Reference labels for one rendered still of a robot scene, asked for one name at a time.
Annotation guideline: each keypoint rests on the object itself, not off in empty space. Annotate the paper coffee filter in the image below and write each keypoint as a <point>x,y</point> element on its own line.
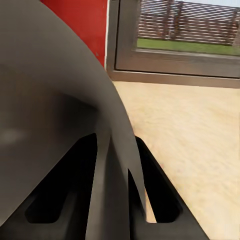
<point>54,91</point>

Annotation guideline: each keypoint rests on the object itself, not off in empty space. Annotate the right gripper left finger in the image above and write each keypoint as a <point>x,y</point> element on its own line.
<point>58,208</point>

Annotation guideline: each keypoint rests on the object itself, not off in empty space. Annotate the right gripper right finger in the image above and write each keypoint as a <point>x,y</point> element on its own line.
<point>174,219</point>

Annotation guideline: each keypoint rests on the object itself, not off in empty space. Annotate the fixed window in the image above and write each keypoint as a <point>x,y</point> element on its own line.
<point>174,42</point>

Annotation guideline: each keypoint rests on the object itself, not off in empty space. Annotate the countertop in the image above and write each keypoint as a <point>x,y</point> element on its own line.
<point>194,134</point>

